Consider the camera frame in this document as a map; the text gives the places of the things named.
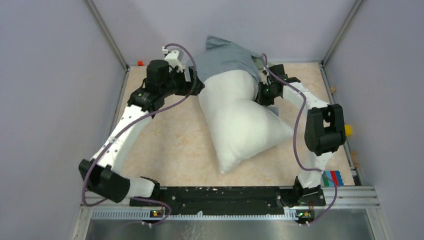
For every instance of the small wooden piece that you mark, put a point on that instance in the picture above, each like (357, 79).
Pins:
(333, 89)

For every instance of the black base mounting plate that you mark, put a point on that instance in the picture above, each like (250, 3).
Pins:
(233, 200)

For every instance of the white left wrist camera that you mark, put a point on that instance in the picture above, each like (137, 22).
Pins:
(173, 57)

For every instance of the aluminium frame rail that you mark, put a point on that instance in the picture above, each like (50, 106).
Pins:
(340, 198)

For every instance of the white pillow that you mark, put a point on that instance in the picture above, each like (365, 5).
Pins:
(239, 127)

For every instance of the grey-blue and beige pillowcase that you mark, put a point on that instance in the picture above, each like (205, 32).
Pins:
(225, 59)

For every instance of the small yellow block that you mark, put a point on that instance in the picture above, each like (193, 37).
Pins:
(348, 130)

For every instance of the multicolour toy brick stack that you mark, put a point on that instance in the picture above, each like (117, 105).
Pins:
(331, 178)

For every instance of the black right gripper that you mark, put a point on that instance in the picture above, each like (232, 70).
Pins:
(260, 98)

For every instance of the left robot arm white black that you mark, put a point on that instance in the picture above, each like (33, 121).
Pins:
(102, 173)

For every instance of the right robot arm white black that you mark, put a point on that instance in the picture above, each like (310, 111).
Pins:
(323, 135)

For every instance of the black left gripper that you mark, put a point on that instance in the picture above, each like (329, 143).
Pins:
(186, 85)

